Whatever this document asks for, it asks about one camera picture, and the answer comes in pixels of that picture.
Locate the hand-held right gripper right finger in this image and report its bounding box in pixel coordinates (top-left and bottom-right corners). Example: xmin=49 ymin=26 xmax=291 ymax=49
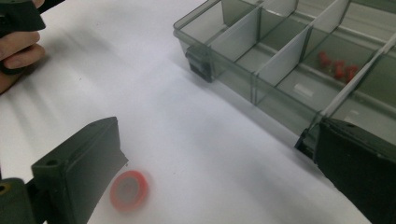
xmin=314 ymin=118 xmax=396 ymax=224

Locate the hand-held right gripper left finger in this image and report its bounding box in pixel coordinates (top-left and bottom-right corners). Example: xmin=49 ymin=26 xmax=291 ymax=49
xmin=31 ymin=116 xmax=129 ymax=224

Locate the red tape roll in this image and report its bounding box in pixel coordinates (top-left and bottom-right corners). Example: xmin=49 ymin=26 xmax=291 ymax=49
xmin=109 ymin=170 xmax=149 ymax=213

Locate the smoky transparent compartment storage box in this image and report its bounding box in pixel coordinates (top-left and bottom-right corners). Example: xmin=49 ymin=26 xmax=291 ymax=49
xmin=173 ymin=0 xmax=396 ymax=162

